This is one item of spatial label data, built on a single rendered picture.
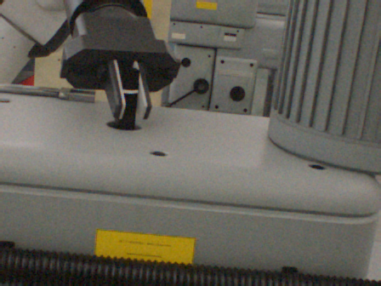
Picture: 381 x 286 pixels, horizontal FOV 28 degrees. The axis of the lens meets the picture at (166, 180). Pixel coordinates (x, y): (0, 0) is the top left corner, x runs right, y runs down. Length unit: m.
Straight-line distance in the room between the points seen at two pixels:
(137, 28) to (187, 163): 0.20
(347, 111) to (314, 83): 0.04
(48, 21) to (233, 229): 0.57
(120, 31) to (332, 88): 0.24
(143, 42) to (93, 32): 0.05
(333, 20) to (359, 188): 0.15
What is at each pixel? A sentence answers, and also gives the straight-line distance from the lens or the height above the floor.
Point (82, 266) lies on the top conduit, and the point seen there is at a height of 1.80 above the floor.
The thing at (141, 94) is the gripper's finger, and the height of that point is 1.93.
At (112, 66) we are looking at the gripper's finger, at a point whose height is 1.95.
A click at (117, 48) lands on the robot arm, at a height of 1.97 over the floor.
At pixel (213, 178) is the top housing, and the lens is 0.68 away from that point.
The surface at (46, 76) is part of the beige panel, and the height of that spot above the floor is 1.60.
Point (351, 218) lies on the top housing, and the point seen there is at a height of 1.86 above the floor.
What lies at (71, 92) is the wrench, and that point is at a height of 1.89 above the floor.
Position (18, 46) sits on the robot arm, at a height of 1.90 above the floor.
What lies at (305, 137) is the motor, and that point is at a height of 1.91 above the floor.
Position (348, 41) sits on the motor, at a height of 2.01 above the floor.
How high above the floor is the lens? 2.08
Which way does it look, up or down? 18 degrees down
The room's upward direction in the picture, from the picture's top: 6 degrees clockwise
